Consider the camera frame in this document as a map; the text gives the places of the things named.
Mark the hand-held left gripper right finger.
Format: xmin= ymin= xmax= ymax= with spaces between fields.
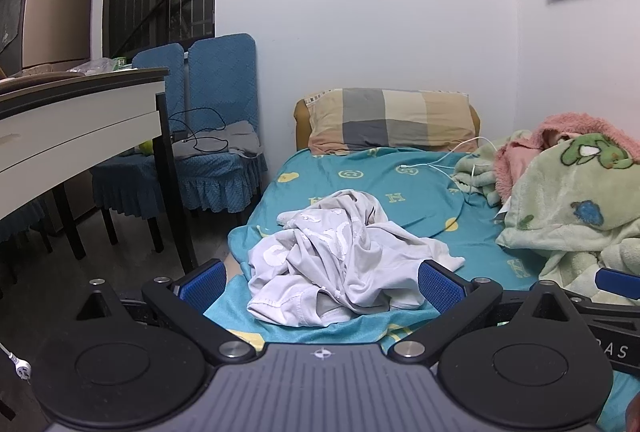
xmin=387 ymin=260 xmax=576 ymax=365

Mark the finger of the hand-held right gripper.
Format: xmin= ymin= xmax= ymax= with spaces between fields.
xmin=565 ymin=268 xmax=640 ymax=313

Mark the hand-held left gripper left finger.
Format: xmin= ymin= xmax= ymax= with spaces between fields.
xmin=75 ymin=259 xmax=257 ymax=365

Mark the white t-shirt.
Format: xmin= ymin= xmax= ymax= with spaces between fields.
xmin=246 ymin=189 xmax=467 ymax=328

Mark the green cartoon print blanket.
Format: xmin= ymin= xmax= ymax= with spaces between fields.
xmin=452 ymin=129 xmax=640 ymax=308

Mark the teal patterned bed sheet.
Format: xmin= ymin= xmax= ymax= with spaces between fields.
xmin=202 ymin=146 xmax=640 ymax=423

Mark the pink fleece blanket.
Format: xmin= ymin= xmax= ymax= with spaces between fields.
xmin=492 ymin=112 xmax=640 ymax=205

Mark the grey cloth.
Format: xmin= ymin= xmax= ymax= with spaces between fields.
xmin=172 ymin=121 xmax=262 ymax=159

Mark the plaid pillow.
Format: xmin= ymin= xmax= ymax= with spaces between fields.
xmin=306 ymin=88 xmax=480 ymax=155

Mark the mustard yellow pillow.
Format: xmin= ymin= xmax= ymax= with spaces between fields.
xmin=293 ymin=96 xmax=483 ymax=152

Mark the blue covered chair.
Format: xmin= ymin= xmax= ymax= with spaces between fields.
xmin=0 ymin=199 xmax=53 ymax=298
xmin=170 ymin=33 xmax=269 ymax=214
xmin=91 ymin=43 xmax=190 ymax=253

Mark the white power plug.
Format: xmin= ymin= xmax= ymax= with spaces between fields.
xmin=0 ymin=342 xmax=33 ymax=383

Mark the white desk with black legs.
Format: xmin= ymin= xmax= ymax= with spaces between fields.
xmin=0 ymin=67 xmax=198 ymax=273

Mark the clear plastic bag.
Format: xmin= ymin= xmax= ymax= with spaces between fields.
xmin=65 ymin=58 xmax=118 ymax=75

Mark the cardboard box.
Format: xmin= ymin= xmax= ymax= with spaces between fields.
xmin=0 ymin=0 xmax=97 ymax=75

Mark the white charging cable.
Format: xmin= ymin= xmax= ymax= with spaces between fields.
xmin=397 ymin=137 xmax=496 ymax=208

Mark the black cable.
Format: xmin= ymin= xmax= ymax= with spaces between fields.
xmin=167 ymin=108 xmax=231 ymax=154

